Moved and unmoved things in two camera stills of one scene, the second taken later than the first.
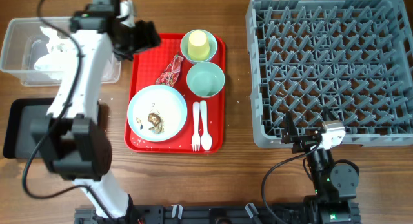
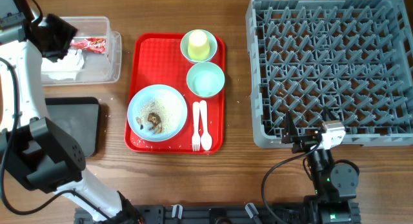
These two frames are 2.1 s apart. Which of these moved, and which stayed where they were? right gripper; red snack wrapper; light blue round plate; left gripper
Moved: red snack wrapper; left gripper
Stayed: right gripper; light blue round plate
